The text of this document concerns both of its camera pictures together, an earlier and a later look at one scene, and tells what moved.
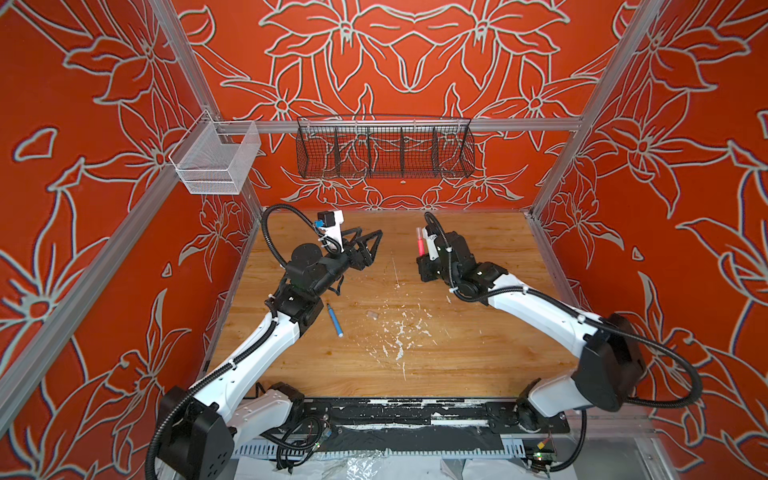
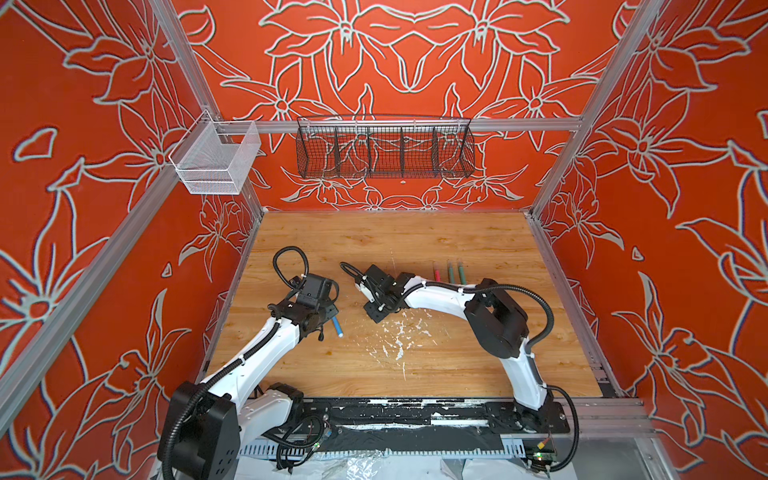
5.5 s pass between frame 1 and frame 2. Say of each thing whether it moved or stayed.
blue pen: stayed
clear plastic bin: stayed
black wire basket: stayed
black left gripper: moved
